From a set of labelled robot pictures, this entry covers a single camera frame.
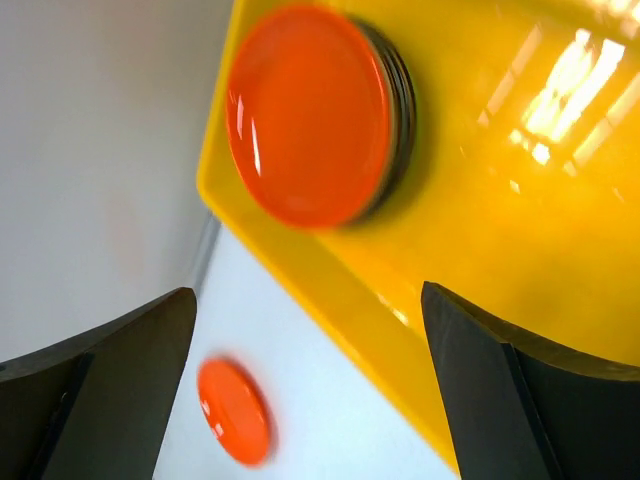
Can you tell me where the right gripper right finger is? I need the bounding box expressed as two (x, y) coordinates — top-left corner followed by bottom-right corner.
(421, 282), (639, 479)

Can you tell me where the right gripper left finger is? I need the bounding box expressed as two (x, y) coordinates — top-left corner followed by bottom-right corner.
(1, 287), (197, 479)

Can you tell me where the orange plate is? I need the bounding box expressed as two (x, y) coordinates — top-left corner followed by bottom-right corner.
(197, 356), (274, 468)
(226, 5), (395, 228)

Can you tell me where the yellow patterned plate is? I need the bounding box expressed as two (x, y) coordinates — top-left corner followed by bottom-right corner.
(349, 19), (419, 221)

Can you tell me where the yellow plastic bin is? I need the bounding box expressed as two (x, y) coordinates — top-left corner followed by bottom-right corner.
(197, 1), (639, 467)

